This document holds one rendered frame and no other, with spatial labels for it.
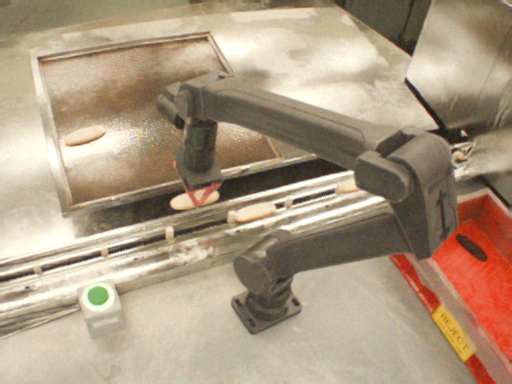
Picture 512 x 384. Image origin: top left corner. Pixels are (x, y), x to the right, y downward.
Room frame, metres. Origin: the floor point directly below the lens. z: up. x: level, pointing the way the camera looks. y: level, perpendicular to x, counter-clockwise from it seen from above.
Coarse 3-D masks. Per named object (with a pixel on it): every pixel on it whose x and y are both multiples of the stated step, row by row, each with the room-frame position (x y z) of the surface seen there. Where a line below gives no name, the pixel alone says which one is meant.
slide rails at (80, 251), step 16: (464, 160) 1.09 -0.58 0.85; (352, 176) 0.91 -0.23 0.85; (304, 192) 0.83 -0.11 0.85; (320, 192) 0.84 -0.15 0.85; (352, 192) 0.86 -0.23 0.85; (240, 208) 0.74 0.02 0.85; (288, 208) 0.77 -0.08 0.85; (176, 224) 0.66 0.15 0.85; (192, 224) 0.67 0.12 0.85; (224, 224) 0.68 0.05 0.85; (240, 224) 0.69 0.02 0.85; (112, 240) 0.58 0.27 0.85; (128, 240) 0.59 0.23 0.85; (176, 240) 0.62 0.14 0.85; (48, 256) 0.51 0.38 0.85; (64, 256) 0.52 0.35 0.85; (80, 256) 0.53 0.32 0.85; (112, 256) 0.54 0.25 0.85; (0, 272) 0.45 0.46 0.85; (16, 272) 0.46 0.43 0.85; (48, 272) 0.47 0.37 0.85
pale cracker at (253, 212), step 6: (258, 204) 0.75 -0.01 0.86; (264, 204) 0.75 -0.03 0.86; (270, 204) 0.76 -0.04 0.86; (240, 210) 0.73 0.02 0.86; (246, 210) 0.73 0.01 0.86; (252, 210) 0.73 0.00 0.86; (258, 210) 0.73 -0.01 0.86; (264, 210) 0.74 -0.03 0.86; (270, 210) 0.74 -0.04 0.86; (240, 216) 0.71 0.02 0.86; (246, 216) 0.71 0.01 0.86; (252, 216) 0.71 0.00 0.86; (258, 216) 0.72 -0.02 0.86; (264, 216) 0.73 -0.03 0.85
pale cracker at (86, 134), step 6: (96, 126) 0.83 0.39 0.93; (102, 126) 0.84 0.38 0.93; (72, 132) 0.80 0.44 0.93; (78, 132) 0.80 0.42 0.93; (84, 132) 0.80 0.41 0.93; (90, 132) 0.81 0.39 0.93; (96, 132) 0.81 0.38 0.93; (102, 132) 0.82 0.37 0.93; (66, 138) 0.78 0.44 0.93; (72, 138) 0.78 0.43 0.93; (78, 138) 0.78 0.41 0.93; (84, 138) 0.79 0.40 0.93; (90, 138) 0.80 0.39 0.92; (66, 144) 0.77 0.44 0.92; (72, 144) 0.77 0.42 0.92
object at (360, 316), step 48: (144, 288) 0.51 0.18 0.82; (192, 288) 0.53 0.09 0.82; (240, 288) 0.55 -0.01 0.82; (336, 288) 0.59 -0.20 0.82; (384, 288) 0.61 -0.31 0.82; (48, 336) 0.36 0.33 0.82; (144, 336) 0.40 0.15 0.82; (192, 336) 0.42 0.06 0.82; (240, 336) 0.44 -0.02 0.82; (288, 336) 0.46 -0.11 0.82; (336, 336) 0.48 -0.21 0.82; (384, 336) 0.49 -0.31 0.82; (432, 336) 0.51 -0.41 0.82
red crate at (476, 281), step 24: (480, 240) 0.80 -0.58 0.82; (408, 264) 0.66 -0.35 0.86; (456, 264) 0.71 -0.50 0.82; (480, 264) 0.72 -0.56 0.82; (504, 264) 0.74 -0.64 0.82; (456, 288) 0.64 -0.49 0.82; (480, 288) 0.65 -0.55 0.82; (504, 288) 0.66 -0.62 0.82; (432, 312) 0.56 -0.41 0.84; (480, 312) 0.58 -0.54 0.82; (504, 312) 0.59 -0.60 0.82; (504, 336) 0.53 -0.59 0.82
